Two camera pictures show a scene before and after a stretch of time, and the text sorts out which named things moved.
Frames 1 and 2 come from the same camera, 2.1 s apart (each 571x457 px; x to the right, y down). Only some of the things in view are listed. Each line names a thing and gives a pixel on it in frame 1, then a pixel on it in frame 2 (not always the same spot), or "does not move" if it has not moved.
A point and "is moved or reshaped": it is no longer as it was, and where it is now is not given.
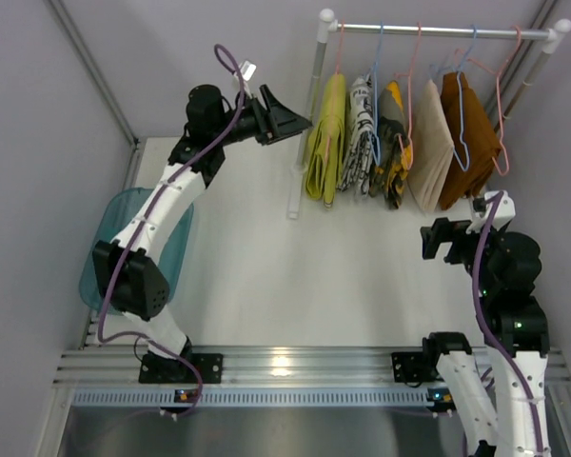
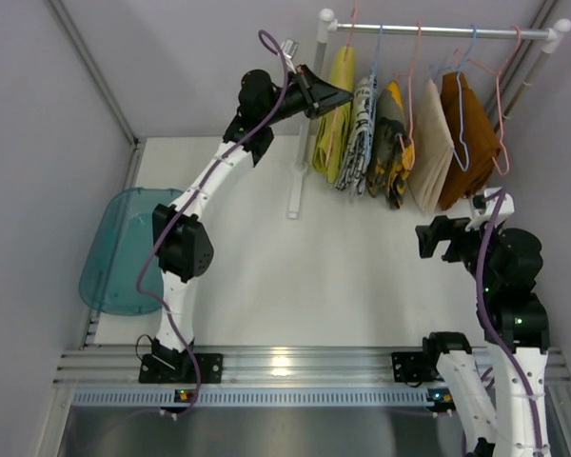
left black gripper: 268,122 → 307,90
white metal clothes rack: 327,25 does not move
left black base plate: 159,369 does not move
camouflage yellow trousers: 395,155 does not move
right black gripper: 440,238 does not move
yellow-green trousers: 324,166 is moved or reshaped
